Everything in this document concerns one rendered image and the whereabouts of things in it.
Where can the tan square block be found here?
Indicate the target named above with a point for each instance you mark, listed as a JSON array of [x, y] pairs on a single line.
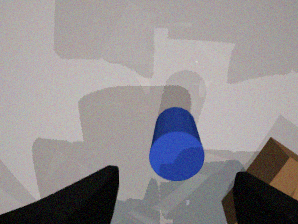
[[277, 166]]

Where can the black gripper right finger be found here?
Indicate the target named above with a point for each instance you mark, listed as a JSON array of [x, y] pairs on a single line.
[[259, 203]]

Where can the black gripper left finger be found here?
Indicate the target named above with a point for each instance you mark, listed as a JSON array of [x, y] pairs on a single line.
[[88, 201]]

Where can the blue cylinder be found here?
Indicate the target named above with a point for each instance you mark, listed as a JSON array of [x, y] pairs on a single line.
[[177, 152]]

